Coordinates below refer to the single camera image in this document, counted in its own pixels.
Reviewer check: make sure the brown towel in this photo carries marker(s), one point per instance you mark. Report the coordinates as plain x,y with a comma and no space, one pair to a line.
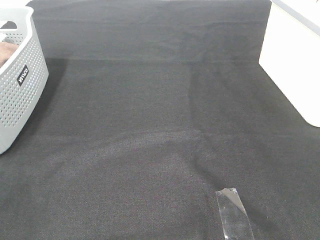
6,51

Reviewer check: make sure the clear tape strip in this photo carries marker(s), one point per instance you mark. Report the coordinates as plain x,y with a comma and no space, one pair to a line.
234,219

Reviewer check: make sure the grey perforated laundry basket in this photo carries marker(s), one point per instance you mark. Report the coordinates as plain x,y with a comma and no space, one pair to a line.
23,76

